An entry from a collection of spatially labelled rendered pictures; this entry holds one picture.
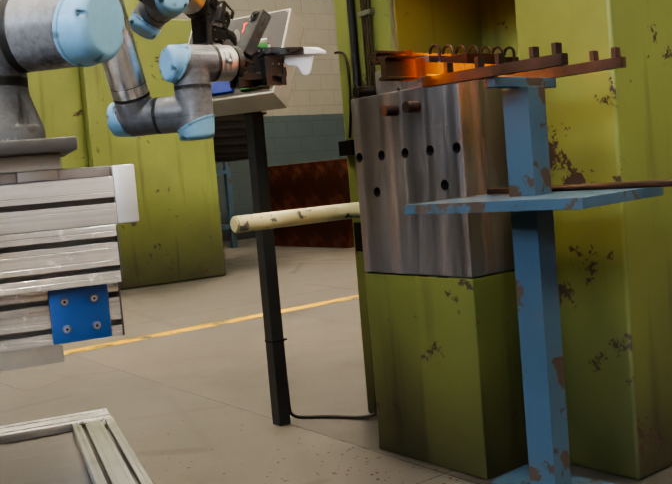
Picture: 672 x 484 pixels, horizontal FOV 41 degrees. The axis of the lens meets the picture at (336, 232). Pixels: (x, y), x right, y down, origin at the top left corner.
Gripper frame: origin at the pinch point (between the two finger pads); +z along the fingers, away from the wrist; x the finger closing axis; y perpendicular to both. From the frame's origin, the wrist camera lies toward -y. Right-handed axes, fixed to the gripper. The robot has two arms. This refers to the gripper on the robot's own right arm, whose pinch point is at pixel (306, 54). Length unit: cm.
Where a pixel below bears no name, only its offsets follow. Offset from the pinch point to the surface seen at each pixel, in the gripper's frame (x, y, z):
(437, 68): 37.7, 8.4, 2.9
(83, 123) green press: -464, -23, 141
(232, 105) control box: -52, 6, 12
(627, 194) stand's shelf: 67, 35, 19
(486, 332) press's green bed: 22, 66, 28
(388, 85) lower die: -7.6, 6.2, 30.6
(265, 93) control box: -39.1, 4.2, 14.5
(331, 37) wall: -774, -149, 626
